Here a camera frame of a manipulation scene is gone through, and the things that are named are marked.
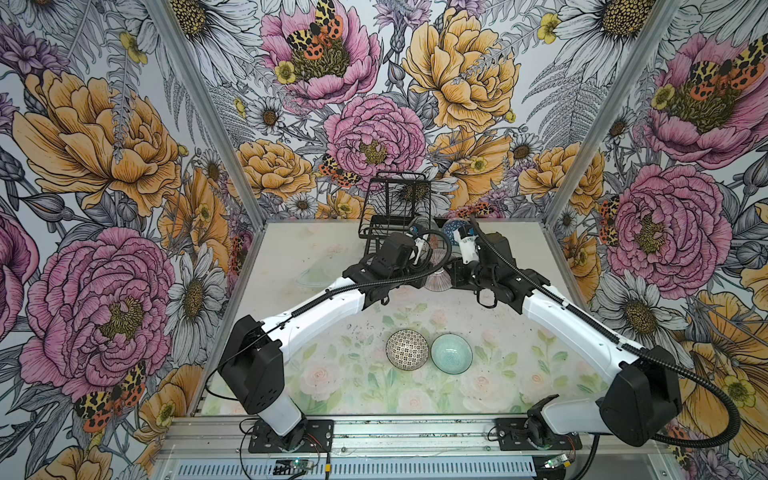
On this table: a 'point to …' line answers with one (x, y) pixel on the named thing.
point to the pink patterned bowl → (439, 280)
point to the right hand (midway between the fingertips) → (447, 273)
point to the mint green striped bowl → (451, 353)
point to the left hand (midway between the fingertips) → (420, 270)
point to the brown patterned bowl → (407, 349)
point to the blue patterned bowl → (452, 225)
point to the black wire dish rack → (398, 202)
